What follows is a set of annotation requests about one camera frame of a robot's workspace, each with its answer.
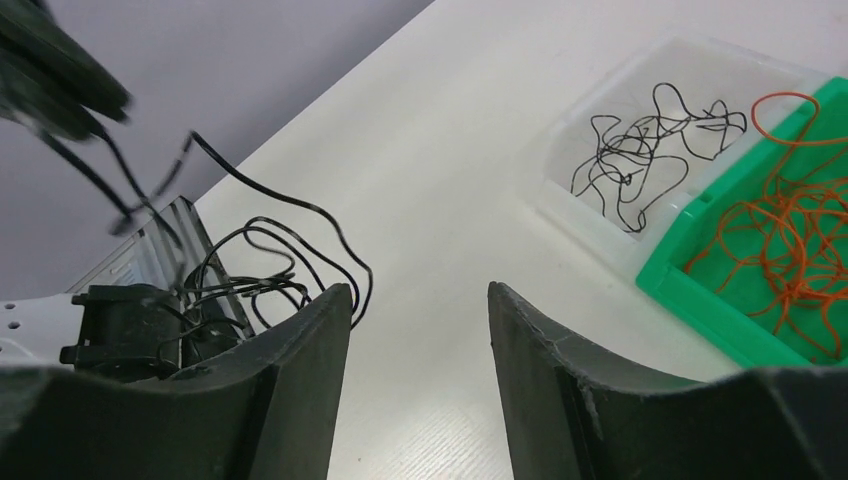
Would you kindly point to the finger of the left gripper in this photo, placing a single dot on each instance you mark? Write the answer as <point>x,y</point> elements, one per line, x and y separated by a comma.
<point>49,81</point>

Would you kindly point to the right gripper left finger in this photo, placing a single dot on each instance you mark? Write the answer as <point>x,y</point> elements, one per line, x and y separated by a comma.
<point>265,409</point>

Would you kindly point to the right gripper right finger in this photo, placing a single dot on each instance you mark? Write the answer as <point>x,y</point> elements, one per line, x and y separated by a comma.
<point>576,410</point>

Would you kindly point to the green plastic bin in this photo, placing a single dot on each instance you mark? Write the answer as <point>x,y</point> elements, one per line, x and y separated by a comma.
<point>757,263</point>

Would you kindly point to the clear plastic bin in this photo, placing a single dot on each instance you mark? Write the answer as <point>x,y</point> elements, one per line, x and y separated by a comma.
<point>618,167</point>

